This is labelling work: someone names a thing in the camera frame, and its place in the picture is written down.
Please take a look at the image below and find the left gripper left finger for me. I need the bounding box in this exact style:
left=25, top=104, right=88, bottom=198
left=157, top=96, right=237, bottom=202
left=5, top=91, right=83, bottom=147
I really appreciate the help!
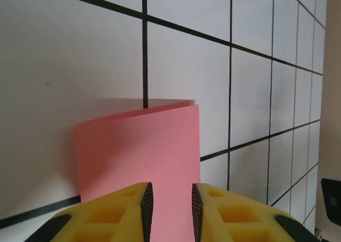
left=26, top=182, right=156, bottom=242

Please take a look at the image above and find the pink paper sheet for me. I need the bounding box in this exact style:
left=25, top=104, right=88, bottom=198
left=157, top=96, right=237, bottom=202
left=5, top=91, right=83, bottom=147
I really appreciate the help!
left=73, top=103, right=201, bottom=242

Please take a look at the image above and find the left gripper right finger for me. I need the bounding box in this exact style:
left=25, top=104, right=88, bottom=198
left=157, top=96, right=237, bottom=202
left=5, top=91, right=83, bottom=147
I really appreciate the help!
left=191, top=182, right=320, bottom=242

